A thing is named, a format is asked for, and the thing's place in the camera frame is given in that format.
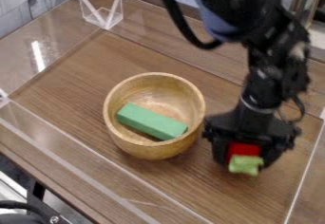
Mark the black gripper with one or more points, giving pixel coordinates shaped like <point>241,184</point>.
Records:
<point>254,126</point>

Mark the red plush fruit green leaf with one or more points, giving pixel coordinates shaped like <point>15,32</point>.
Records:
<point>244,158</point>

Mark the wooden bowl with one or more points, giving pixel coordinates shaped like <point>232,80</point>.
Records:
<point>169,95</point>

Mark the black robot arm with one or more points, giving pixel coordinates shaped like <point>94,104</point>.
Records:
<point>278,49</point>

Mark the green rectangular block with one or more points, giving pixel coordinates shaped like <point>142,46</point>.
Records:
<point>150,122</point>

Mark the black table frame bracket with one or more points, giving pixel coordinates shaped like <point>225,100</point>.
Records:
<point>50,215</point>

